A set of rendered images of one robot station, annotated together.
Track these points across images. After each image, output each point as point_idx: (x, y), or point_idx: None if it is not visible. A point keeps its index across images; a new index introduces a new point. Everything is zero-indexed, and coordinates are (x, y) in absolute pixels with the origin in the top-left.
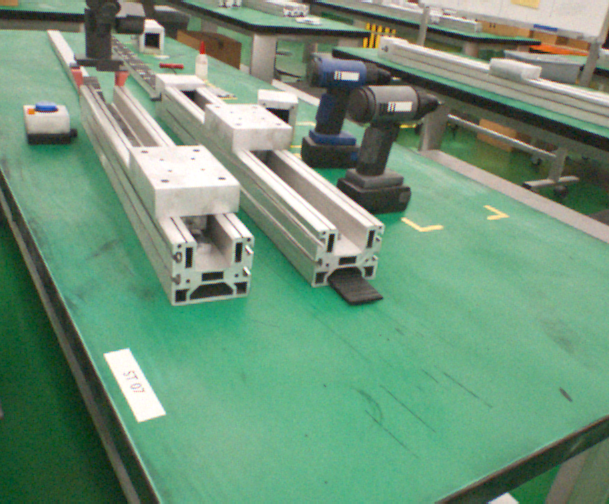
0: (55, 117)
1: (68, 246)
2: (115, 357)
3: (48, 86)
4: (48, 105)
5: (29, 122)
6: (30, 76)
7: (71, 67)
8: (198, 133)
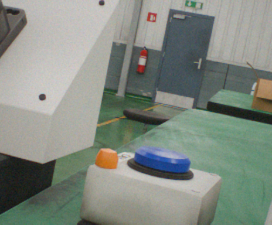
0: (162, 191)
1: None
2: None
3: (258, 169)
4: (163, 156)
5: (89, 187)
6: (243, 154)
7: None
8: None
